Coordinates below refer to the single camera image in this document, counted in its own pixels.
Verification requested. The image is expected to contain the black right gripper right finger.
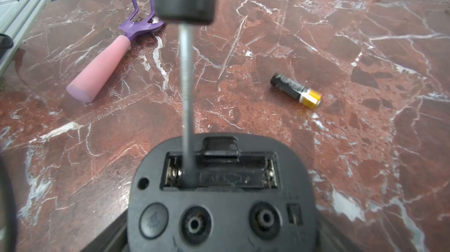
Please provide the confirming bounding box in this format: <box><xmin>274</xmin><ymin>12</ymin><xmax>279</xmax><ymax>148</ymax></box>
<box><xmin>315</xmin><ymin>213</ymin><xmax>362</xmax><ymax>252</ymax></box>

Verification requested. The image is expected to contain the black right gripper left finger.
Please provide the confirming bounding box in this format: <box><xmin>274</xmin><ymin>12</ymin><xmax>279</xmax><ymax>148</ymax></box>
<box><xmin>81</xmin><ymin>210</ymin><xmax>128</xmax><ymax>252</ymax></box>

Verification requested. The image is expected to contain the teal alarm clock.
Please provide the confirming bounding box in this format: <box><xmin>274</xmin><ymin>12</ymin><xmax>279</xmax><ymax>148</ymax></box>
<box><xmin>127</xmin><ymin>133</ymin><xmax>317</xmax><ymax>252</ymax></box>

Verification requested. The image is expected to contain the black yellow AA battery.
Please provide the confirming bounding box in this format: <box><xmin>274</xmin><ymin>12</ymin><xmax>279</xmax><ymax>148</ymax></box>
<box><xmin>270</xmin><ymin>73</ymin><xmax>322</xmax><ymax>109</ymax></box>

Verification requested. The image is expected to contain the black yellow screwdriver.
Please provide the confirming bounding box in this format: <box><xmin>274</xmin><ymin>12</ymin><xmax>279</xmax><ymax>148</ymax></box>
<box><xmin>155</xmin><ymin>0</ymin><xmax>216</xmax><ymax>188</ymax></box>

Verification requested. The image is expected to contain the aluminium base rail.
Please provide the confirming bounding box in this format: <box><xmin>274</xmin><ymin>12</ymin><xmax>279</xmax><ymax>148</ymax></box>
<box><xmin>1</xmin><ymin>0</ymin><xmax>55</xmax><ymax>74</ymax></box>

